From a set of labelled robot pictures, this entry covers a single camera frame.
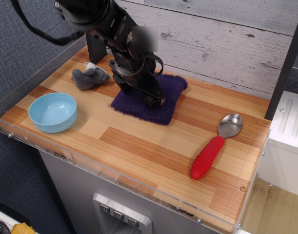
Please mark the gray plush elephant toy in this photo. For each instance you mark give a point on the gray plush elephant toy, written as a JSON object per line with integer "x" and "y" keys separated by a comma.
{"x": 93, "y": 75}

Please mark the silver dispenser button panel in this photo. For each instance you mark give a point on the silver dispenser button panel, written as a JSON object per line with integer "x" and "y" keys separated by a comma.
{"x": 116, "y": 218}

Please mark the dark gray right post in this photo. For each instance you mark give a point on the dark gray right post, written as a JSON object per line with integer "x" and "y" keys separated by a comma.
{"x": 283, "y": 77}

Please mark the clear acrylic table guard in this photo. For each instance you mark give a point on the clear acrylic table guard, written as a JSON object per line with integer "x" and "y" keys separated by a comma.
{"x": 146, "y": 157}

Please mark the light blue bowl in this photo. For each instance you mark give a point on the light blue bowl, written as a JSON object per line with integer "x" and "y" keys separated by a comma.
{"x": 54, "y": 112}

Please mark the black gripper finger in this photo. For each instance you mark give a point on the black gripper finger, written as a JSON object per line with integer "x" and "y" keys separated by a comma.
{"x": 162, "y": 100}
{"x": 150, "y": 102}

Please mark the dark gray left post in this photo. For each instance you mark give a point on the dark gray left post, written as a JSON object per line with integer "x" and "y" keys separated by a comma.
{"x": 96, "y": 49}

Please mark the purple towel napkin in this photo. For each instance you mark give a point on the purple towel napkin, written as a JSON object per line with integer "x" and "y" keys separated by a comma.
{"x": 137, "y": 103}

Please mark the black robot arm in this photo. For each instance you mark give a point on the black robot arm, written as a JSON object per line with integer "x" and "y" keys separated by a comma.
{"x": 133, "y": 47}

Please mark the red handled metal spoon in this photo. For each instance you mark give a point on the red handled metal spoon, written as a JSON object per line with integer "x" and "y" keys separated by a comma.
{"x": 229, "y": 126}

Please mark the yellow object at corner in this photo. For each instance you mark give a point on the yellow object at corner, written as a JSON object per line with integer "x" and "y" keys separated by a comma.
{"x": 22, "y": 228}

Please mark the gray toy fridge cabinet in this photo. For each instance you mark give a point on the gray toy fridge cabinet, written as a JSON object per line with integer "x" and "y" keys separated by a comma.
{"x": 76, "y": 187}

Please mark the dark gray post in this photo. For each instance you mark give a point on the dark gray post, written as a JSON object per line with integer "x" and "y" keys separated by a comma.
{"x": 96, "y": 49}
{"x": 283, "y": 77}

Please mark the white toy sink counter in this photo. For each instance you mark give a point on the white toy sink counter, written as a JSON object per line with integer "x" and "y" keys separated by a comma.
{"x": 278, "y": 165}

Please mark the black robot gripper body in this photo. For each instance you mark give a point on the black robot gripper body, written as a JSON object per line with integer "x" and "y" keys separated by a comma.
{"x": 129, "y": 73}

